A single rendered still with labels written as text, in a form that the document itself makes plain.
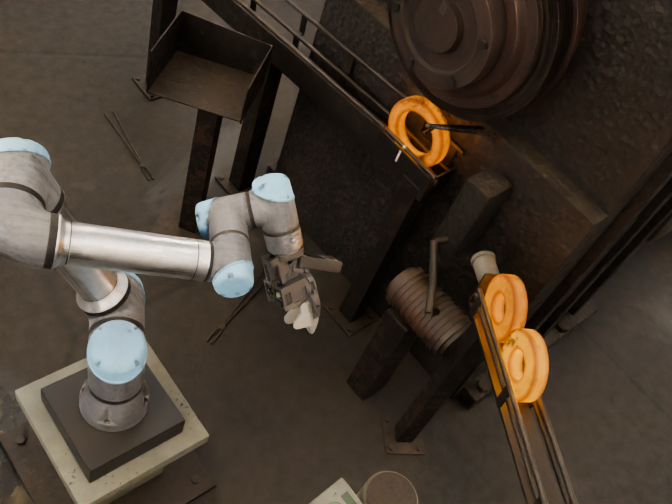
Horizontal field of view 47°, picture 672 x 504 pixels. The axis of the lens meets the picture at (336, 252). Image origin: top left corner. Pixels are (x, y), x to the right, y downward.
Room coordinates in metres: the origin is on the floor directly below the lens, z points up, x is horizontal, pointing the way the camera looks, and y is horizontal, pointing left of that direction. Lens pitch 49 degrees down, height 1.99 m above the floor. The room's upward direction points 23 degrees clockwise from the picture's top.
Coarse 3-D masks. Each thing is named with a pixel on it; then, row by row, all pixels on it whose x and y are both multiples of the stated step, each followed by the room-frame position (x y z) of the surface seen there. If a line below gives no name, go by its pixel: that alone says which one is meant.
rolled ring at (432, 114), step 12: (420, 96) 1.58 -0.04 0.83; (396, 108) 1.57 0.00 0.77; (408, 108) 1.55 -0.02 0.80; (420, 108) 1.54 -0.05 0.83; (432, 108) 1.54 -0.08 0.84; (396, 120) 1.56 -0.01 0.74; (432, 120) 1.52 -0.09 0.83; (444, 120) 1.53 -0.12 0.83; (396, 132) 1.56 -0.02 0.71; (432, 132) 1.51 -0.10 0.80; (444, 132) 1.51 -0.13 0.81; (408, 144) 1.56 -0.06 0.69; (432, 144) 1.50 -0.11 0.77; (444, 144) 1.50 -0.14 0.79; (420, 156) 1.51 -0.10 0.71; (432, 156) 1.49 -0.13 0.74; (444, 156) 1.51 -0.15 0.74
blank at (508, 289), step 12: (504, 276) 1.19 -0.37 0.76; (516, 276) 1.20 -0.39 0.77; (492, 288) 1.20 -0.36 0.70; (504, 288) 1.17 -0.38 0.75; (516, 288) 1.15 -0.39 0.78; (492, 300) 1.18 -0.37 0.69; (504, 300) 1.19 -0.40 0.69; (516, 300) 1.12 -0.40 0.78; (492, 312) 1.16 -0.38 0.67; (516, 312) 1.10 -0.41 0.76; (504, 324) 1.10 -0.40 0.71; (516, 324) 1.09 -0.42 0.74; (504, 336) 1.08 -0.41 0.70
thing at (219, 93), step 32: (192, 32) 1.66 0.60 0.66; (224, 32) 1.66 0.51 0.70; (160, 64) 1.53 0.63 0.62; (192, 64) 1.62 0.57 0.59; (224, 64) 1.67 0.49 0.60; (256, 64) 1.67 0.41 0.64; (160, 96) 1.46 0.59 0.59; (192, 96) 1.50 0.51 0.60; (224, 96) 1.54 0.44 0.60; (192, 160) 1.53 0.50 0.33; (192, 192) 1.54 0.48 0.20; (160, 224) 1.52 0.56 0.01; (192, 224) 1.54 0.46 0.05
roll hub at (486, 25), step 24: (408, 0) 1.50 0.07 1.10; (432, 0) 1.45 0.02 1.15; (456, 0) 1.45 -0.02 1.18; (480, 0) 1.41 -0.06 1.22; (408, 24) 1.49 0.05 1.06; (432, 24) 1.44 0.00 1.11; (456, 24) 1.41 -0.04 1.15; (480, 24) 1.39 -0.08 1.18; (504, 24) 1.41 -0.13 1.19; (408, 48) 1.47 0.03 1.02; (432, 48) 1.43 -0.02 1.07; (456, 48) 1.42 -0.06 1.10; (432, 72) 1.42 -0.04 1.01; (456, 72) 1.40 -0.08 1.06; (480, 72) 1.37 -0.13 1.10
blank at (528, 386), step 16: (512, 336) 1.06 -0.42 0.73; (528, 336) 1.03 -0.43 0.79; (512, 352) 1.04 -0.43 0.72; (528, 352) 1.00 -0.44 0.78; (544, 352) 1.00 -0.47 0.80; (512, 368) 1.02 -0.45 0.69; (528, 368) 0.98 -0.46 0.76; (544, 368) 0.97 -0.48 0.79; (512, 384) 0.98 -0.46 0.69; (528, 384) 0.95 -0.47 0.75; (544, 384) 0.96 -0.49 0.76; (528, 400) 0.94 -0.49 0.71
